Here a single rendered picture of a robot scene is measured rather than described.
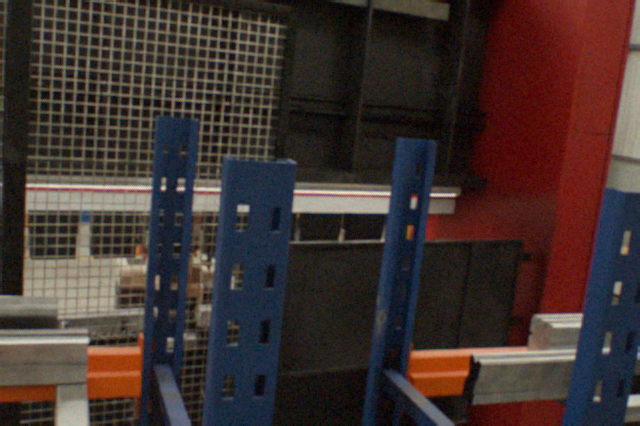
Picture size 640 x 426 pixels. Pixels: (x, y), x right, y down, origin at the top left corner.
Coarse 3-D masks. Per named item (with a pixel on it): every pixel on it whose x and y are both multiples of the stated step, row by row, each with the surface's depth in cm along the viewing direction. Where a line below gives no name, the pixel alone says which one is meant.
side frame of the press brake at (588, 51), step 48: (528, 0) 271; (576, 0) 251; (624, 0) 255; (528, 48) 271; (576, 48) 251; (624, 48) 259; (480, 96) 295; (528, 96) 271; (576, 96) 253; (480, 144) 295; (528, 144) 271; (576, 144) 258; (480, 192) 295; (528, 192) 271; (576, 192) 263; (528, 240) 271; (576, 240) 268; (528, 288) 271; (576, 288) 274; (528, 336) 271
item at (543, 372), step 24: (552, 336) 119; (576, 336) 121; (480, 360) 100; (504, 360) 101; (528, 360) 102; (552, 360) 103; (480, 384) 101; (504, 384) 102; (528, 384) 103; (552, 384) 105; (600, 384) 108
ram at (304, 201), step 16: (0, 192) 222; (32, 192) 227; (48, 192) 229; (128, 192) 242; (144, 192) 244; (208, 192) 255; (304, 192) 273; (32, 208) 228; (48, 208) 230; (64, 208) 233; (96, 208) 237; (112, 208) 240; (128, 208) 243; (144, 208) 245; (208, 208) 256; (240, 208) 262; (304, 208) 275; (320, 208) 278; (336, 208) 281; (352, 208) 285; (368, 208) 288; (384, 208) 292; (432, 208) 304; (448, 208) 308
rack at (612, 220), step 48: (432, 144) 111; (624, 192) 67; (384, 240) 114; (384, 288) 114; (624, 288) 69; (384, 336) 115; (624, 336) 70; (384, 384) 116; (432, 384) 118; (576, 384) 71; (624, 384) 72
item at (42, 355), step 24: (0, 312) 95; (24, 312) 96; (48, 312) 97; (0, 336) 92; (24, 336) 93; (48, 336) 94; (72, 336) 94; (0, 360) 90; (24, 360) 91; (48, 360) 93; (72, 360) 94; (0, 384) 91; (24, 384) 92; (48, 384) 93
